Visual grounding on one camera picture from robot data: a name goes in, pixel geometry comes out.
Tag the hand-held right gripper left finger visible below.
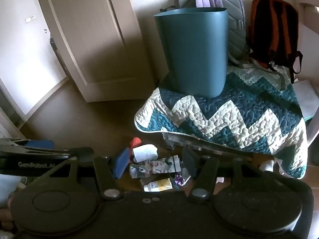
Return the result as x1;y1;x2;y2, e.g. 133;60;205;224
53;147;131;202

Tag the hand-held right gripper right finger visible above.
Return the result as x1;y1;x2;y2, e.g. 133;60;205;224
182;146;269;203

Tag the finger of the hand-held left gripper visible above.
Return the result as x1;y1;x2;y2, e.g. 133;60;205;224
0;138;56;150
0;148;95;159

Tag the purple wrapper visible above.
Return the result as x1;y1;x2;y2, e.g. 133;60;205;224
173;173;191;187

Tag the red cloth item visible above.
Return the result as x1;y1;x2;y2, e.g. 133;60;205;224
130;137;142;150

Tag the patterned paper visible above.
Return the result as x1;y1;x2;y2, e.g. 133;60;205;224
129;154;183;179

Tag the yellow white tube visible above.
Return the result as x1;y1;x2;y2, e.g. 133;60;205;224
143;178;173;193

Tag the teal plastic trash bin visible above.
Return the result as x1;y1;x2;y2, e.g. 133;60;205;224
153;7;229;97

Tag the teal white zigzag quilt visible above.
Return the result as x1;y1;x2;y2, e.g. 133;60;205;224
134;62;308;180

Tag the beige wooden door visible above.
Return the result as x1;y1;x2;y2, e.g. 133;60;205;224
32;0;160;103

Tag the purple grey backpack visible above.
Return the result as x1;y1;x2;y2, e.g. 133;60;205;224
172;0;247;61

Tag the orange black backpack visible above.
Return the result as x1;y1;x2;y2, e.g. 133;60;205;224
245;0;304;84

